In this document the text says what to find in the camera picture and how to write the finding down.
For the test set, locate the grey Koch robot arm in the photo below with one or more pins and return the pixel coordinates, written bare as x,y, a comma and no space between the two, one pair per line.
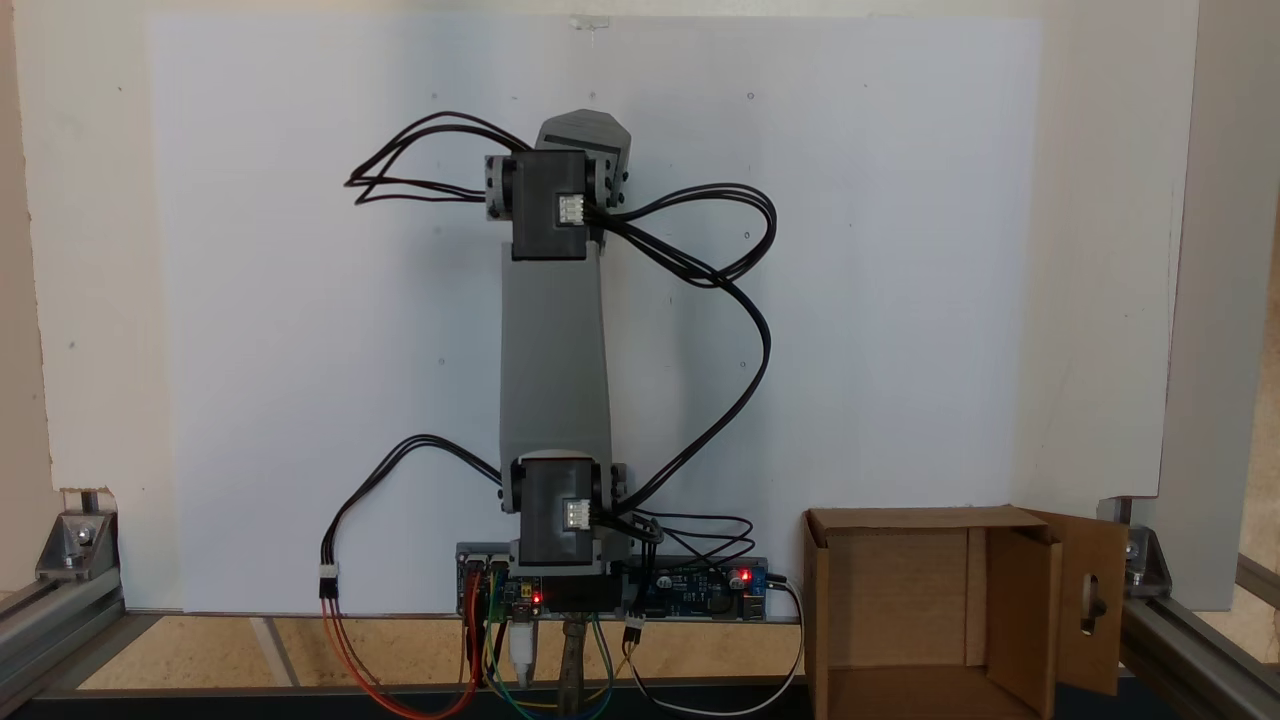
555,350

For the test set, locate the clear tape piece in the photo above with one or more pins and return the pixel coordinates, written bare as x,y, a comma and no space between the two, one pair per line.
588,20

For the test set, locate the large white paper sheet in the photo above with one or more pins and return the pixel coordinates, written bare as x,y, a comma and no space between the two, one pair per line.
300,300

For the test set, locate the blue circuit board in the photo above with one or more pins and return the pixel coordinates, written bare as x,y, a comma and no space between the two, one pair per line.
690,595

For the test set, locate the open cardboard box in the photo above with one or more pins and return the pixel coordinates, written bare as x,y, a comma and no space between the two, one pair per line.
900,590

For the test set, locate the aluminium corner bracket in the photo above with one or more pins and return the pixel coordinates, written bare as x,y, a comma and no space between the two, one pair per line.
1148,560
75,545

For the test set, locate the aluminium frame rail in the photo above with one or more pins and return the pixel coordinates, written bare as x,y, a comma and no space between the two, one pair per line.
1200,650
60,625

